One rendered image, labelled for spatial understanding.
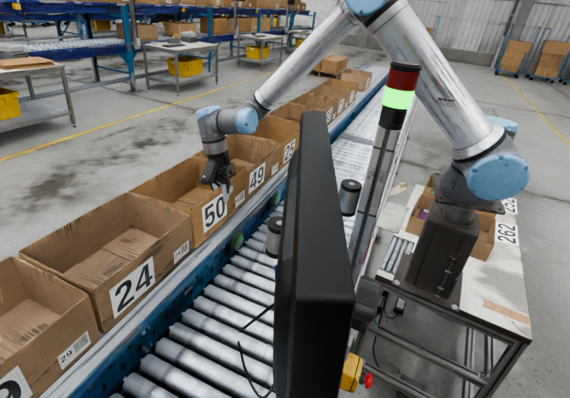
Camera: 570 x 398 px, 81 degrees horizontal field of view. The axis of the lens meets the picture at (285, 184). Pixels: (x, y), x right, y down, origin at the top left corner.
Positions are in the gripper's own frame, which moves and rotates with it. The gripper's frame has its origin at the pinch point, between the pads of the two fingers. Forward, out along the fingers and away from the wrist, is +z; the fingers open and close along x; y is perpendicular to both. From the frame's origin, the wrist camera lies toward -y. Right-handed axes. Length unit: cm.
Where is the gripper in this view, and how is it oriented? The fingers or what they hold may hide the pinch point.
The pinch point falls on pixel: (223, 200)
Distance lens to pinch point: 136.0
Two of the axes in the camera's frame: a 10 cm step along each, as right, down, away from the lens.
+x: -9.1, -0.6, 4.1
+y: 4.0, -4.1, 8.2
